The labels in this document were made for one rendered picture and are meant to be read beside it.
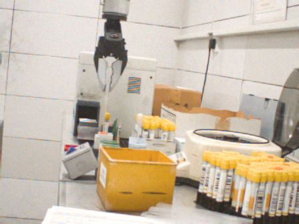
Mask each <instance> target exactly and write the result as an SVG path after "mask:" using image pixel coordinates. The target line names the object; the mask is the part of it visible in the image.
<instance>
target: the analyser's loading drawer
mask: <svg viewBox="0 0 299 224"><path fill-rule="evenodd" d="M77 132H78V136H77V138H78V139H91V140H95V134H98V132H99V127H97V122H96V120H95V119H79V124H78V123H77Z"/></svg>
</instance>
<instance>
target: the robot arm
mask: <svg viewBox="0 0 299 224"><path fill-rule="evenodd" d="M101 6H103V7H102V13H103V14H102V19H104V20H107V21H106V22H104V32H103V33H104V36H99V39H98V44H97V46H96V47H95V48H96V50H95V53H94V55H93V62H94V65H95V70H96V73H97V78H98V81H99V85H100V87H101V88H102V91H105V87H106V84H105V78H106V74H105V71H106V69H107V66H108V62H107V61H106V60H105V59H103V56H104V58H106V57H114V58H115V59H117V58H118V59H117V61H114V62H113V63H112V66H111V69H112V71H113V73H112V75H111V83H110V86H109V92H110V93H111V91H112V90H113V88H115V86H116V85H117V83H118V81H119V78H120V77H121V75H122V73H123V70H124V69H125V67H126V64H127V52H128V50H125V45H126V44H127V43H126V42H125V39H123V37H122V30H121V23H120V21H127V17H126V16H128V15H129V6H130V0H103V2H101ZM1 63H2V54H1V50H0V66H1Z"/></svg>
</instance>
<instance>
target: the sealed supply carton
mask: <svg viewBox="0 0 299 224"><path fill-rule="evenodd" d="M201 102H202V93H201V92H199V91H196V90H195V89H192V88H185V87H177V86H173V85H158V84H156V85H155V90H154V99H153V109H152V116H153V117H154V116H158V117H161V110H162V104H167V105H181V106H184V107H186V108H187V109H188V111H190V110H192V107H201Z"/></svg>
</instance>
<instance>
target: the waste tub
mask: <svg viewBox="0 0 299 224"><path fill-rule="evenodd" d="M99 148H100V156H99V165H98V176H97V194H98V195H99V198H100V200H101V202H102V204H103V206H104V207H105V210H106V211H138V212H143V211H148V209H149V208H150V207H156V205H157V204H158V203H159V202H160V203H167V204H170V205H172V201H173V196H174V183H175V179H176V170H177V166H178V163H176V162H175V161H173V160H172V159H170V157H168V156H167V155H166V154H164V153H163V152H162V151H160V150H151V149H128V148H119V147H103V146H100V147H99Z"/></svg>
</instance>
